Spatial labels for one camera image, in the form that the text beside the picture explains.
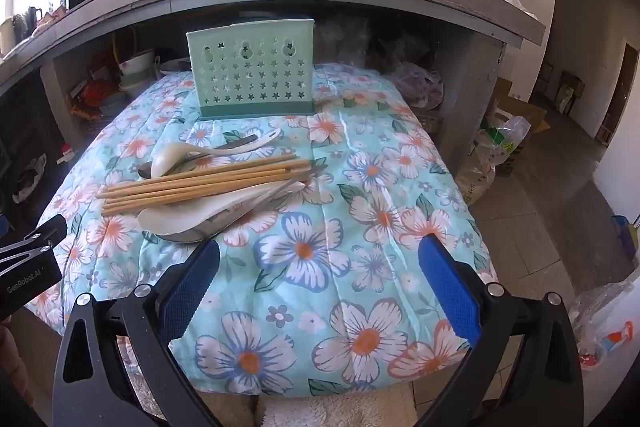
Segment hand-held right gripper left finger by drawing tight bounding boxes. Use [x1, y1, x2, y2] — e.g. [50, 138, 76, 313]
[52, 238, 223, 427]

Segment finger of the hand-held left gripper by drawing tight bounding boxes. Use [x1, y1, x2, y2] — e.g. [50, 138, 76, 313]
[0, 213, 68, 275]

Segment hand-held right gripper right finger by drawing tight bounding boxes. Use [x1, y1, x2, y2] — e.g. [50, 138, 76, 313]
[415, 234, 586, 427]

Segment wide white rice scoop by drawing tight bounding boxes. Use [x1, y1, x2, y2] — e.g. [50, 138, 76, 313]
[136, 179, 307, 239]

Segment pile of wooden chopsticks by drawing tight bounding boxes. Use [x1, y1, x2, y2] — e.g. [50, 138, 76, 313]
[96, 153, 313, 217]

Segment white soup spoon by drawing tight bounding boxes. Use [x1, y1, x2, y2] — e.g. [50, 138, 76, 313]
[150, 128, 282, 179]

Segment green plastic utensil holder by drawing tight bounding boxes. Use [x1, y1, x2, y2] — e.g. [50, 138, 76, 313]
[186, 18, 317, 122]

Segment clear rice bag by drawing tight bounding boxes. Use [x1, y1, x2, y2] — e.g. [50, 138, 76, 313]
[454, 114, 532, 208]

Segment floral blanket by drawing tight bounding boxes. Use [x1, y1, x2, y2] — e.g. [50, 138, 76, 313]
[25, 62, 501, 398]

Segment red food packets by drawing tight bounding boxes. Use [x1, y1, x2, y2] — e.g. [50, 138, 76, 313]
[67, 67, 121, 118]

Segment crumpled clear plastic bag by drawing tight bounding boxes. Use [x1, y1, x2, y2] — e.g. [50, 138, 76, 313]
[570, 279, 636, 370]

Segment spray bottle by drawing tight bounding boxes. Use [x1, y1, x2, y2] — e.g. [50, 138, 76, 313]
[597, 327, 632, 358]

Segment stack of ceramic bowls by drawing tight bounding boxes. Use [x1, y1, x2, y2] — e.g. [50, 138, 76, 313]
[117, 49, 157, 90]

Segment cardboard box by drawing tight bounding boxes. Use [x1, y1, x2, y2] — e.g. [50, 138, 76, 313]
[492, 78, 549, 135]

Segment white printed plate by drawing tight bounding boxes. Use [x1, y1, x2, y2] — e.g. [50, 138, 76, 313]
[159, 57, 192, 75]

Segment purple plastic bag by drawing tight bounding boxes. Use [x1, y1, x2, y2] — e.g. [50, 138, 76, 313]
[392, 62, 446, 110]

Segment brown wooden door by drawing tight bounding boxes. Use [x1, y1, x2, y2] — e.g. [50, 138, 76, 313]
[597, 42, 640, 142]

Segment dark plastic bags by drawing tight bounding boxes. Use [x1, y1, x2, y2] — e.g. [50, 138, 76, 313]
[317, 14, 406, 64]

